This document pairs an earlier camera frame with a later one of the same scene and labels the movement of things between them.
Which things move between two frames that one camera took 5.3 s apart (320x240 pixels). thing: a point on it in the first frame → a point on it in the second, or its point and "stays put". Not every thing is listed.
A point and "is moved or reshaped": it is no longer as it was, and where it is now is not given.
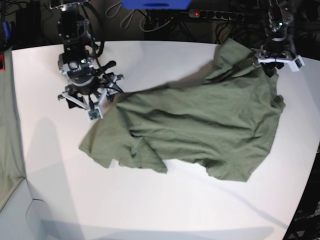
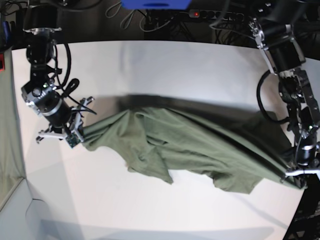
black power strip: x=213 y=14 stays put
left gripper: x=93 y=96 → x=67 y=124
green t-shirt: x=223 y=115 is moved or reshaped
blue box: x=155 y=4 stays put
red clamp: x=2 y=67 stays put
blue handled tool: x=7 y=30 stays put
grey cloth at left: x=12 y=173 stays put
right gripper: x=278 y=51 → x=308 y=164
